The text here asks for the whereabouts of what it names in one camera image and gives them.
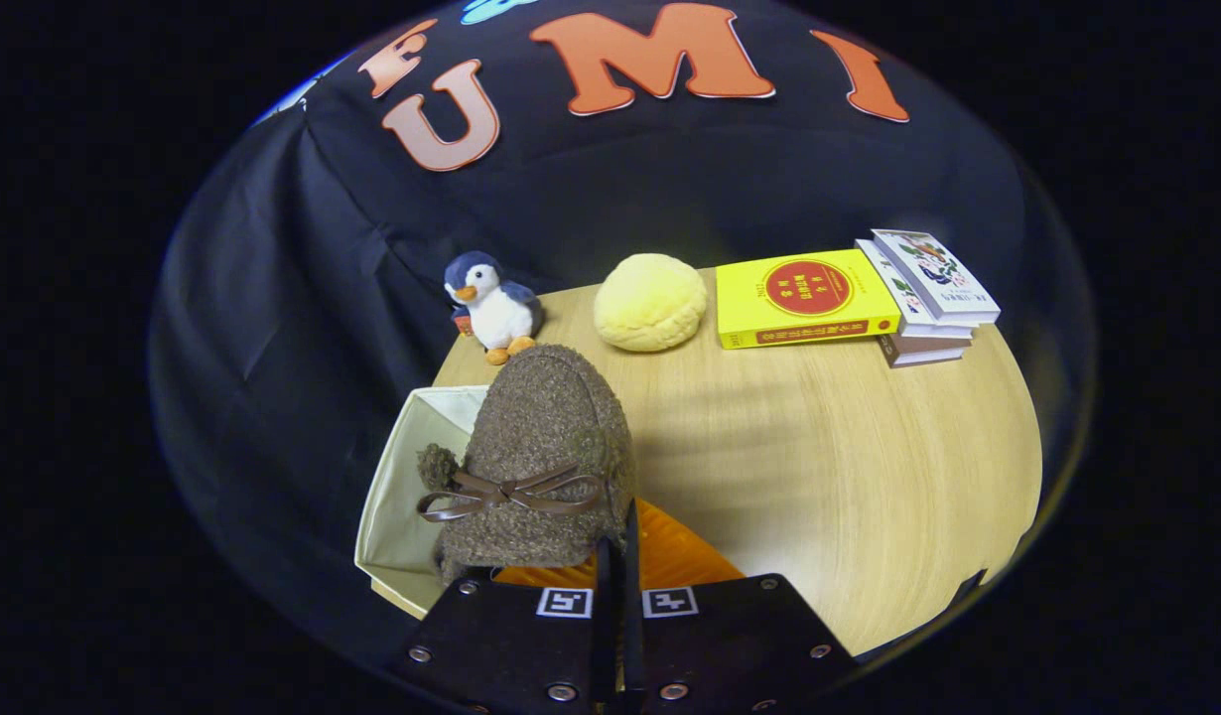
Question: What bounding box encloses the yellow book with red circle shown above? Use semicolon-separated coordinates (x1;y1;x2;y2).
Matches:
715;248;903;351

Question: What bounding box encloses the beige fabric storage box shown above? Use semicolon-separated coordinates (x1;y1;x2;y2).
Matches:
353;385;492;622

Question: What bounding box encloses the brown book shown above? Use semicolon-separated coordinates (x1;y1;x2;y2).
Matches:
877;333;972;369

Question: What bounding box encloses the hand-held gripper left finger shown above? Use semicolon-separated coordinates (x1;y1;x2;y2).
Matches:
390;539;614;714

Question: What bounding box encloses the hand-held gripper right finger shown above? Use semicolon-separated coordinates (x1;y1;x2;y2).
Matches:
623;500;862;714

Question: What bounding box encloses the white bird print book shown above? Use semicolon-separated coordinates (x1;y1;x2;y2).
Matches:
872;228;1002;327

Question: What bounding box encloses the penguin plush toy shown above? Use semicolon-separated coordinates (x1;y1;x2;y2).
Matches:
444;251;545;366

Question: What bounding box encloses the brown fuzzy shoe with bow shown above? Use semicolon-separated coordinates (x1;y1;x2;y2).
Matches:
415;344;638;587

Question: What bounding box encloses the black backdrop cloth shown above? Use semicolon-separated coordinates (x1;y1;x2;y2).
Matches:
149;0;1093;666

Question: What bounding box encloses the yellow bun plush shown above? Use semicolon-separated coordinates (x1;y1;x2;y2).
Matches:
593;253;709;353

